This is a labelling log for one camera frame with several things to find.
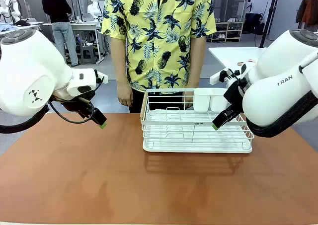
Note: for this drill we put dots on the white drip tray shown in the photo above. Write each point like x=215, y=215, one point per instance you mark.
x=198, y=149

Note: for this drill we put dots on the person's left forearm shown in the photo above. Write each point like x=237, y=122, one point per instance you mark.
x=197, y=61

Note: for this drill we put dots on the person's left hand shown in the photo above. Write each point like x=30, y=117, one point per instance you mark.
x=189, y=98

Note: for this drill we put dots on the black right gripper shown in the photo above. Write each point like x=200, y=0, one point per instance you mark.
x=234, y=96

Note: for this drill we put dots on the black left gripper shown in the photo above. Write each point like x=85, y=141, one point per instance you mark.
x=74, y=107

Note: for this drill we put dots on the bystander in black sweater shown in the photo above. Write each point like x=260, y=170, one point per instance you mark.
x=58, y=16

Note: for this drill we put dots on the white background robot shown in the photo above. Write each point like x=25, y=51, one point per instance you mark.
x=11, y=10
x=94, y=6

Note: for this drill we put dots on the white utensil holder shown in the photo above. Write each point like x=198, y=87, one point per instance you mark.
x=201, y=99

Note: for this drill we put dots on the person's right hand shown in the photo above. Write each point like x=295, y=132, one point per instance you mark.
x=125, y=96

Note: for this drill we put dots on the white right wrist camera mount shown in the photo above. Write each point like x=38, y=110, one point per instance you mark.
x=218, y=77

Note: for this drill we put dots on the black tripod stand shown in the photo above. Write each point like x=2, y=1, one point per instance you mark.
x=270, y=14

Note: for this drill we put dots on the person's right forearm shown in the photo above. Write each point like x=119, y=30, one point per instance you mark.
x=119, y=61

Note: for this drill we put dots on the hanging brown clothes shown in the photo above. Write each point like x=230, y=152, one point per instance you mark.
x=308, y=10

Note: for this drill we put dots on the black bag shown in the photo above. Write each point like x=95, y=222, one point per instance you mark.
x=253, y=22

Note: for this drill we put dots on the white background workbench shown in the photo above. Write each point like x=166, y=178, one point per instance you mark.
x=84, y=26

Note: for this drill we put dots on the black trousers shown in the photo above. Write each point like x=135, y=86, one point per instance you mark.
x=139, y=102

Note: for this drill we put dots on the white side table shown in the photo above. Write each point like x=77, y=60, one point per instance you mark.
x=236, y=56

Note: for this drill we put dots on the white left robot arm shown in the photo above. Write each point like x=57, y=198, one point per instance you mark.
x=24, y=61

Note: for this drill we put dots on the yellow pineapple print shirt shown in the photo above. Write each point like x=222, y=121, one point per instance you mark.
x=159, y=36

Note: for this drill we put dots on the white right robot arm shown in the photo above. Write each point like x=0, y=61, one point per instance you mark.
x=273, y=61

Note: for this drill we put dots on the grey step stool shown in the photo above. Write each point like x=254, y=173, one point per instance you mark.
x=87, y=54

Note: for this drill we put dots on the wooden shoe rack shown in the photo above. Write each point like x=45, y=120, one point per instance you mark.
x=227, y=31

